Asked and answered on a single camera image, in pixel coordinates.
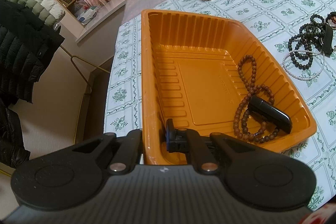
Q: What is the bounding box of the brown wooden bead bracelet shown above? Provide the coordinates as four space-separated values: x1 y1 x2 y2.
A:
233 54 280 144

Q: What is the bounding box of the orange plastic tray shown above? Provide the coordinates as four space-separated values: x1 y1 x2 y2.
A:
141 10 317 165

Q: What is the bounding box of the black oblong case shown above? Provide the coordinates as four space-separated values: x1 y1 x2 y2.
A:
248 95 292 134

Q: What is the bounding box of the black strap wristwatch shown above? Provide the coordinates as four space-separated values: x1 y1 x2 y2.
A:
325 12 336 30

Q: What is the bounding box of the gold coat rack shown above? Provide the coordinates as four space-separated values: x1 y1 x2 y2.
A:
60 46 110 94

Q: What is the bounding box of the black jacket at left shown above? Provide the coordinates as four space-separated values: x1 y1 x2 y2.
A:
1 106 31 169

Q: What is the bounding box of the plastic bag on ledge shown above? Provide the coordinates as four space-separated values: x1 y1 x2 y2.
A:
74 0 99 26

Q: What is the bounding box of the black puffer jacket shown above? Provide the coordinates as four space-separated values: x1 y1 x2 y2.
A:
1 0 64 105

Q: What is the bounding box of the green floral tablecloth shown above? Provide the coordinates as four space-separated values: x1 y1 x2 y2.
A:
104 0 335 210

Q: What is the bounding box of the grey white puffer jacket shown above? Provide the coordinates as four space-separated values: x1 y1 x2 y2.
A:
7 0 66 31

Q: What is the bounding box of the dark green bead necklace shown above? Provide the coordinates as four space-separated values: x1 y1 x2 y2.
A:
287 13 328 71

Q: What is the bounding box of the white pearl bracelet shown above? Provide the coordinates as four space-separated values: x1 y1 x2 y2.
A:
282 50 326 81

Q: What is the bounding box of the black strap item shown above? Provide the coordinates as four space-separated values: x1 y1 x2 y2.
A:
322 23 333 56

